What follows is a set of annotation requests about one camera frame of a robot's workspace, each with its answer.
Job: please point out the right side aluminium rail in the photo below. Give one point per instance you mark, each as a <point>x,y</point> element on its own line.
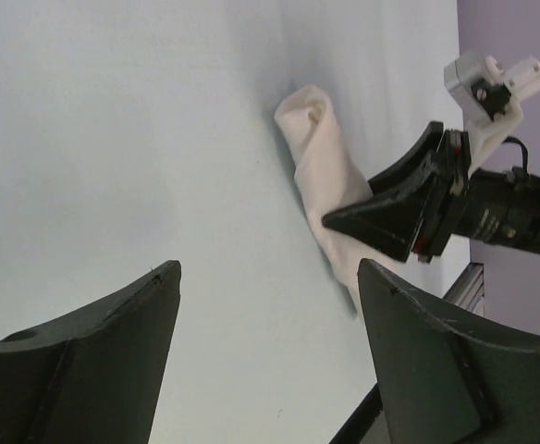
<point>468,290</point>

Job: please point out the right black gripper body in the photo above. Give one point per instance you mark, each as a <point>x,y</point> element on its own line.
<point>499,209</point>

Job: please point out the white cloth napkin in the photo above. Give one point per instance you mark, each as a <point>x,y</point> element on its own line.
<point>327,180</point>

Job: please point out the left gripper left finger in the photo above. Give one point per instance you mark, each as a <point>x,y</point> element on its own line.
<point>93,375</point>

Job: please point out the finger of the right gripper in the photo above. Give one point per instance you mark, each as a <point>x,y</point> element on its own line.
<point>414,173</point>
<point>387,222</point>

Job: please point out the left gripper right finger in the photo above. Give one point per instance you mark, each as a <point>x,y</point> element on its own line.
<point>446,375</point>

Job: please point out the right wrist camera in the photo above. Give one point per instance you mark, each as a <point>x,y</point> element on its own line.
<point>490,98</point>

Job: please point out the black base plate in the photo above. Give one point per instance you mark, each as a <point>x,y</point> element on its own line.
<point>358,424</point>

